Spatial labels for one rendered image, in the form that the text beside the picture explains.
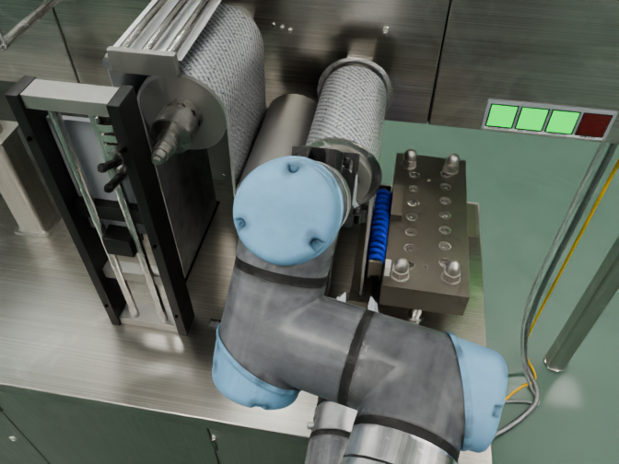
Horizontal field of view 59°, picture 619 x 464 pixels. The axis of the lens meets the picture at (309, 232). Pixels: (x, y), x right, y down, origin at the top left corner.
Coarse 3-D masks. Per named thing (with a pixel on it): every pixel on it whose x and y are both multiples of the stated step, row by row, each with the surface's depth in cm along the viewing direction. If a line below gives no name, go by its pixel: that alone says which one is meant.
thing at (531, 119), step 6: (522, 108) 110; (528, 108) 110; (522, 114) 111; (528, 114) 111; (534, 114) 111; (540, 114) 110; (546, 114) 110; (522, 120) 112; (528, 120) 112; (534, 120) 112; (540, 120) 111; (522, 126) 113; (528, 126) 113; (534, 126) 113; (540, 126) 112
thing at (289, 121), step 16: (288, 96) 109; (304, 96) 109; (272, 112) 106; (288, 112) 104; (304, 112) 106; (272, 128) 102; (288, 128) 101; (304, 128) 103; (256, 144) 101; (272, 144) 98; (288, 144) 98; (304, 144) 101; (256, 160) 96
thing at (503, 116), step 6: (492, 108) 111; (498, 108) 111; (504, 108) 111; (510, 108) 111; (516, 108) 110; (492, 114) 112; (498, 114) 112; (504, 114) 112; (510, 114) 112; (492, 120) 113; (498, 120) 113; (504, 120) 113; (510, 120) 112; (504, 126) 114; (510, 126) 114
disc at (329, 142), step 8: (312, 144) 86; (320, 144) 86; (328, 144) 85; (336, 144) 85; (344, 144) 85; (352, 144) 84; (360, 152) 85; (368, 152) 85; (368, 160) 86; (376, 160) 86; (376, 168) 87; (376, 176) 88; (376, 184) 90; (368, 192) 91; (376, 192) 91; (360, 200) 93
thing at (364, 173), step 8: (352, 152) 85; (352, 160) 86; (360, 160) 85; (360, 168) 86; (368, 168) 87; (360, 176) 88; (368, 176) 87; (360, 184) 89; (368, 184) 88; (360, 192) 90
